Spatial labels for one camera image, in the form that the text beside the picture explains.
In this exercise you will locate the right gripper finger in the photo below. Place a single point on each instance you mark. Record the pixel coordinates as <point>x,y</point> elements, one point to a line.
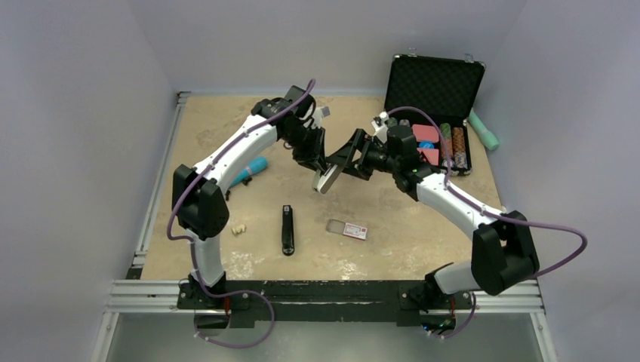
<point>345,156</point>
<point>357,169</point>

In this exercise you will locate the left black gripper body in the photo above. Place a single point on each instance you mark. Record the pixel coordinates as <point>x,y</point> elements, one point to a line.
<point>298,137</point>

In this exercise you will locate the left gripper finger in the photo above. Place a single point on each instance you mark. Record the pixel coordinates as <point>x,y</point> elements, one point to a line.
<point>317,138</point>
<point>306,156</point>

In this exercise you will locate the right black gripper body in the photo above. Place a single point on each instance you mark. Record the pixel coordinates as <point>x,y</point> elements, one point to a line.
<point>377,157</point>

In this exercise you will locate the beige green stapler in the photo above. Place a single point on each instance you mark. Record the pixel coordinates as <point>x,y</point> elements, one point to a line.
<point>323,180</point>

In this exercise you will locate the black stapler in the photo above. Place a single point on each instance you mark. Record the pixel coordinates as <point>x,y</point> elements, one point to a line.
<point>288,240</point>

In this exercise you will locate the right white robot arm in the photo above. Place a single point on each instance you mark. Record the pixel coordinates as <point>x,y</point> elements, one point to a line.
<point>503,251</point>

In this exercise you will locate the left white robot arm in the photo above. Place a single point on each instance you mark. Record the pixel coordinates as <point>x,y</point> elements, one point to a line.
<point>199,198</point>

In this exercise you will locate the pink card deck box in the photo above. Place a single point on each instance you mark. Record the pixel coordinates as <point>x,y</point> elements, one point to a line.
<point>425,133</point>

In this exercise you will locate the blue cylindrical bottle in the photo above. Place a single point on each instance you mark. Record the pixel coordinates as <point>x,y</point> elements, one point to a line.
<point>255,166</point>

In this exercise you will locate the red white staple box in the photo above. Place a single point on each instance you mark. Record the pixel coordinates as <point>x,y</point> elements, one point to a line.
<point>347,229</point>

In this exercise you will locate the black poker chip case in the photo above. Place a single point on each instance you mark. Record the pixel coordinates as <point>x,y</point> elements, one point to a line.
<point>444,89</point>

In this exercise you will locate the cream chess knight piece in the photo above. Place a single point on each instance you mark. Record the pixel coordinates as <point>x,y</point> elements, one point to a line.
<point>238,229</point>

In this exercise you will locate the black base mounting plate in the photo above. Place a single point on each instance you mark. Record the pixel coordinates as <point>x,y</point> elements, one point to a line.
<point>400,302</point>

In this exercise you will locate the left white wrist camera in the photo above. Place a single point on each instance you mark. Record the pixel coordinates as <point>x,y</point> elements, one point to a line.
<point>315,118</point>

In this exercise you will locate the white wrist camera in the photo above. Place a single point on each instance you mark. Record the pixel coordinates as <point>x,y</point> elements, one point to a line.
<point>380,126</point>
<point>315,118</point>

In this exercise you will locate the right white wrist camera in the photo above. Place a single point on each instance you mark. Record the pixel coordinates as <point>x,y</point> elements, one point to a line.
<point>380,126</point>

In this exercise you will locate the teal cylindrical handle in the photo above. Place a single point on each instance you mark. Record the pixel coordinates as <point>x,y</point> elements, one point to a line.
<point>487,138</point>

